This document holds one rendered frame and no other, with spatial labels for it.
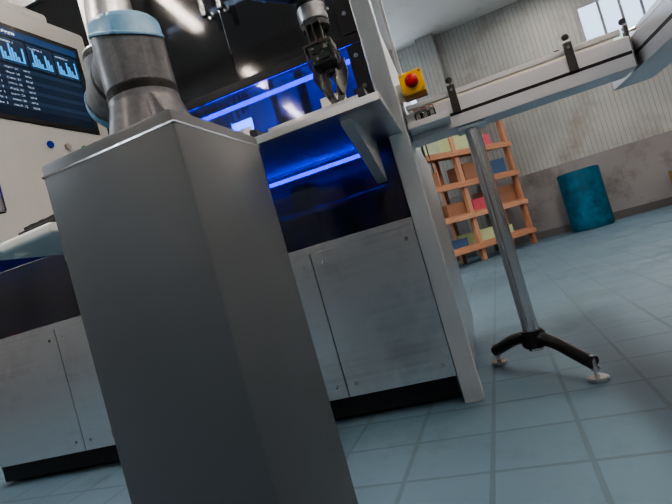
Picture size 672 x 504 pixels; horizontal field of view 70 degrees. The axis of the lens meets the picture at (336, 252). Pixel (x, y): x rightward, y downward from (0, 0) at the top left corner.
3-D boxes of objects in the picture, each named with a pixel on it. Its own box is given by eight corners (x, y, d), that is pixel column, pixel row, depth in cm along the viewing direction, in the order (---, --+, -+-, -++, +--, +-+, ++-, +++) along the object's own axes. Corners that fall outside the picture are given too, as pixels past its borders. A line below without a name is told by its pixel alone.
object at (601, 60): (411, 141, 157) (398, 95, 157) (416, 149, 172) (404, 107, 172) (640, 63, 139) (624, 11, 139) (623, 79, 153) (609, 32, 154)
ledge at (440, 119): (413, 138, 161) (411, 132, 161) (451, 125, 158) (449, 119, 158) (408, 130, 148) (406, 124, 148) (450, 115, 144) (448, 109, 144)
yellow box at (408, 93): (406, 103, 154) (400, 82, 154) (428, 95, 152) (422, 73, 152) (403, 97, 147) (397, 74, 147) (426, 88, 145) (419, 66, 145)
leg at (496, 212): (520, 348, 163) (457, 133, 165) (548, 342, 160) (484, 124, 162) (524, 355, 154) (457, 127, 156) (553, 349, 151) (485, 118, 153)
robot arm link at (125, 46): (109, 77, 73) (86, -8, 73) (99, 113, 84) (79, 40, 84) (186, 76, 79) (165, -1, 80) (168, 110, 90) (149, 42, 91)
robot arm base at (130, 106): (164, 125, 71) (146, 61, 71) (88, 158, 76) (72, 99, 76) (219, 141, 85) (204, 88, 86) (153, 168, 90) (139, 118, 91)
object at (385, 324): (143, 406, 297) (106, 270, 299) (477, 331, 242) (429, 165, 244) (-12, 492, 200) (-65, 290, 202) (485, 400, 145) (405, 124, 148)
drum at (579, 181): (610, 221, 746) (594, 165, 748) (620, 221, 687) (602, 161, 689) (569, 232, 765) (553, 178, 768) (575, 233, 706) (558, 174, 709)
